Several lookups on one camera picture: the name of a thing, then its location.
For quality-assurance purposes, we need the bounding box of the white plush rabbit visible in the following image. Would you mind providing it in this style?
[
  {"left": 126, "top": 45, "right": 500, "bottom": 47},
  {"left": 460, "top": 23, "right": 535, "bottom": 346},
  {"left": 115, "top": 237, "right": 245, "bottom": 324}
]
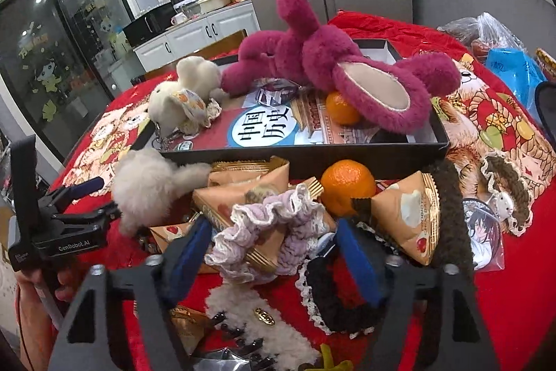
[{"left": 148, "top": 56, "right": 229, "bottom": 139}]

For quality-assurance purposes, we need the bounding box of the person's left hand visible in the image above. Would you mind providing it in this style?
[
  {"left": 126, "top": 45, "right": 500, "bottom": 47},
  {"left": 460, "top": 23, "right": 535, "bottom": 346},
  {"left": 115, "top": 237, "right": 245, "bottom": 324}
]
[{"left": 15, "top": 258, "right": 88, "bottom": 302}]

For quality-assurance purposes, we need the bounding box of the yellow striped packet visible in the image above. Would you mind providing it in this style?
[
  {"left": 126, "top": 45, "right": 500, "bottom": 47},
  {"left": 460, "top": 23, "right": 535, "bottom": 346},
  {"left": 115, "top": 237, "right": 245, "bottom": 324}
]
[{"left": 535, "top": 47, "right": 556, "bottom": 82}]

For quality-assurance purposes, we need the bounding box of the pink plush bear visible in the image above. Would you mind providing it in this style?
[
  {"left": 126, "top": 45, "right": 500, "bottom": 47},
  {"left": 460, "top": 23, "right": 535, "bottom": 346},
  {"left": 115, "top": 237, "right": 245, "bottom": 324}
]
[{"left": 221, "top": 0, "right": 462, "bottom": 135}]

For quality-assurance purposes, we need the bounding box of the yellow green small clip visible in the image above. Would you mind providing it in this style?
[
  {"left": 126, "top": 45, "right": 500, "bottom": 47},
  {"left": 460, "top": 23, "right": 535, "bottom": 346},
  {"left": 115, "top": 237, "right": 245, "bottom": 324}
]
[{"left": 315, "top": 342, "right": 354, "bottom": 371}]

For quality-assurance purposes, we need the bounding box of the knitted scrunchie with rabbit charm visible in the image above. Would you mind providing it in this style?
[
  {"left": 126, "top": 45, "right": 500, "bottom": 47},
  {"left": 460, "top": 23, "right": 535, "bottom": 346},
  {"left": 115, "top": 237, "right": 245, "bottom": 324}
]
[{"left": 480, "top": 149, "right": 535, "bottom": 237}]

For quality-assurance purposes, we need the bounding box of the metal keychain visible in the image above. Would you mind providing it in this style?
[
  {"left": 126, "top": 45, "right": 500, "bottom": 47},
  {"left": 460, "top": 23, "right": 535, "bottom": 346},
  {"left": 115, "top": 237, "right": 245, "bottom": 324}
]
[{"left": 152, "top": 128, "right": 194, "bottom": 152}]

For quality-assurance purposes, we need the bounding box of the shiny picture card packet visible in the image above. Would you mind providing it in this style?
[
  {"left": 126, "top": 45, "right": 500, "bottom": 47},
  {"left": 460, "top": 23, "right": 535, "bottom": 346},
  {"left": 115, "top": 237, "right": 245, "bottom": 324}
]
[{"left": 254, "top": 78, "right": 300, "bottom": 106}]

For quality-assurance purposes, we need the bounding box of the person's left forearm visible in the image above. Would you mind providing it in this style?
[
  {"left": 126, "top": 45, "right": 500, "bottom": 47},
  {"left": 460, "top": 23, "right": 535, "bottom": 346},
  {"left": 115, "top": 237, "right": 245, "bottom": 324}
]
[{"left": 15, "top": 293, "right": 62, "bottom": 371}]

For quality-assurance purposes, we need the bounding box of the beige fluffy plush toy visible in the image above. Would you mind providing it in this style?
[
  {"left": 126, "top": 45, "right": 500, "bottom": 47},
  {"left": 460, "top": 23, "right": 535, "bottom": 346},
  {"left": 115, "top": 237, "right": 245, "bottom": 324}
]
[{"left": 111, "top": 148, "right": 213, "bottom": 237}]

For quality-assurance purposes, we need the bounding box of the clear plastic bag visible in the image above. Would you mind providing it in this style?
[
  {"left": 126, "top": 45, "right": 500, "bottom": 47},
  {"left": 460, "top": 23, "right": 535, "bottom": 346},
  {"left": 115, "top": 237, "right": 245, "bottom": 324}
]
[{"left": 436, "top": 12, "right": 528, "bottom": 63}]

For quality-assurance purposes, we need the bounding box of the silver foil packet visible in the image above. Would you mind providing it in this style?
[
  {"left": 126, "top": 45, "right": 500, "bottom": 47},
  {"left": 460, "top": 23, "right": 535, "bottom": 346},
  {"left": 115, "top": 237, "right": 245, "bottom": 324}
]
[{"left": 191, "top": 347, "right": 257, "bottom": 371}]

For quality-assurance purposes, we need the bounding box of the blue plastic bag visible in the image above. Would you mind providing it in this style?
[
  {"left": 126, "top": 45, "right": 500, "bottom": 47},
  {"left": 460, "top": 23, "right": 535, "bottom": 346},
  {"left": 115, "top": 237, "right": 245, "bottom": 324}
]
[{"left": 484, "top": 47, "right": 543, "bottom": 115}]

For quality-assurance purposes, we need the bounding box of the fuzzy white hair claw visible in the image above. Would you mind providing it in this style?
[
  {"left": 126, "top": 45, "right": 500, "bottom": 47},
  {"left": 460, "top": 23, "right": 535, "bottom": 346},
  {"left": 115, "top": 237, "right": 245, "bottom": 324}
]
[{"left": 204, "top": 284, "right": 322, "bottom": 371}]

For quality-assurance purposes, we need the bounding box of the glass sliding door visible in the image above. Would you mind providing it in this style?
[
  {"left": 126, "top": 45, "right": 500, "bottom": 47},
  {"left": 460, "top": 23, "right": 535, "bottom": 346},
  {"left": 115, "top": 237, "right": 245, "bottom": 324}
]
[{"left": 0, "top": 0, "right": 146, "bottom": 172}]

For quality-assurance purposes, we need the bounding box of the black lace scrunchie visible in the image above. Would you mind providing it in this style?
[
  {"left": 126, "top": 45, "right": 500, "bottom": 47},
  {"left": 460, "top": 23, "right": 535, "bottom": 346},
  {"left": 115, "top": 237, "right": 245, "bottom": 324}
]
[{"left": 295, "top": 253, "right": 392, "bottom": 339}]

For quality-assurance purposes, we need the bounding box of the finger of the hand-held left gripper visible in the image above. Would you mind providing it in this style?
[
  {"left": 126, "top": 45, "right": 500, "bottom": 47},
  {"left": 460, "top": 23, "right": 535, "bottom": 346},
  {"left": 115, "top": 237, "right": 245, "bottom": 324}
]
[
  {"left": 41, "top": 176, "right": 106, "bottom": 211},
  {"left": 52, "top": 201, "right": 122, "bottom": 225}
]

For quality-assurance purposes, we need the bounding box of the dark brown knitted scrunchie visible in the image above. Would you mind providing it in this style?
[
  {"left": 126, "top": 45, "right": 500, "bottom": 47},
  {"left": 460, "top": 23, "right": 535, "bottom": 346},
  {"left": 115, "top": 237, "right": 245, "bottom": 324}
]
[{"left": 417, "top": 160, "right": 475, "bottom": 274}]

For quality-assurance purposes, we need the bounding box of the anime picture badge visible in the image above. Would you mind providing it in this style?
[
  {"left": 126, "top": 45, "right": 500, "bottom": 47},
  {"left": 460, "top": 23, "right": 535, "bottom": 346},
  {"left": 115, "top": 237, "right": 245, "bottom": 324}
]
[{"left": 463, "top": 197, "right": 507, "bottom": 271}]

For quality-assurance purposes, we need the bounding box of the cream wash basin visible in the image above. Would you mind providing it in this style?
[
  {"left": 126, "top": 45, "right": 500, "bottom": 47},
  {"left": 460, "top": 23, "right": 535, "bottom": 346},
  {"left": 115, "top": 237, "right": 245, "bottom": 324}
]
[{"left": 197, "top": 0, "right": 233, "bottom": 14}]

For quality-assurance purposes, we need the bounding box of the illustrated book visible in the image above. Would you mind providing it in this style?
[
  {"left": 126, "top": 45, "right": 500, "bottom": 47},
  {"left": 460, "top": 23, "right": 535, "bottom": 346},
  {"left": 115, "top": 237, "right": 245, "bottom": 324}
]
[{"left": 191, "top": 93, "right": 383, "bottom": 148}]

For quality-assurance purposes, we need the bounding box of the pale purple scrunchie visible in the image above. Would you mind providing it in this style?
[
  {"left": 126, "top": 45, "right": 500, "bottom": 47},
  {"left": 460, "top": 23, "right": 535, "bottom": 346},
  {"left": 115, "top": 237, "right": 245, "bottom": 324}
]
[{"left": 204, "top": 182, "right": 326, "bottom": 282}]

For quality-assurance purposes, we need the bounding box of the white kitchen cabinet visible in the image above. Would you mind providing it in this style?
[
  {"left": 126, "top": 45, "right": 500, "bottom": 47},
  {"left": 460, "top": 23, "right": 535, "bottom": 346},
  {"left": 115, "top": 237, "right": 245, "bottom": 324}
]
[{"left": 132, "top": 1, "right": 261, "bottom": 72}]

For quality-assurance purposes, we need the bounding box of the black shallow tray box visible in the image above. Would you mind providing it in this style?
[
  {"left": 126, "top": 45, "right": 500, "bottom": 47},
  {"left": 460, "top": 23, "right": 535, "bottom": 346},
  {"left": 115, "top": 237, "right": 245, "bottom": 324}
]
[{"left": 126, "top": 38, "right": 450, "bottom": 180}]

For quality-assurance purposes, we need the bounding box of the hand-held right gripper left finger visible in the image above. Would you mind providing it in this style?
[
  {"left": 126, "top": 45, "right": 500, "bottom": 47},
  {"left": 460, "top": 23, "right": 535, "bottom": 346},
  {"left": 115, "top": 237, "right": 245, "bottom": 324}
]
[{"left": 58, "top": 215, "right": 213, "bottom": 371}]

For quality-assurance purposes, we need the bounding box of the orange mandarin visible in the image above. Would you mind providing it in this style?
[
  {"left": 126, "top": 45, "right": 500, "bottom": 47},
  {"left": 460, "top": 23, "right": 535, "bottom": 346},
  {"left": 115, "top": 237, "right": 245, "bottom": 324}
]
[
  {"left": 325, "top": 90, "right": 362, "bottom": 126},
  {"left": 320, "top": 159, "right": 377, "bottom": 217}
]

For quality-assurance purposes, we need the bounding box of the black microwave oven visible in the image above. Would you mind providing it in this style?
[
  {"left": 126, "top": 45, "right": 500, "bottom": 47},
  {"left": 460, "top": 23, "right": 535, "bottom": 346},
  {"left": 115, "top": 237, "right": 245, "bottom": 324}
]
[{"left": 123, "top": 1, "right": 177, "bottom": 48}]

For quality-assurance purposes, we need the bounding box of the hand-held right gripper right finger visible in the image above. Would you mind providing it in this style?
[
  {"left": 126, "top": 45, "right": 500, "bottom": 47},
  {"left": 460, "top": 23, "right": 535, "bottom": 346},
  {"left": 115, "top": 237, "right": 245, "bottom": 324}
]
[{"left": 334, "top": 217, "right": 500, "bottom": 371}]

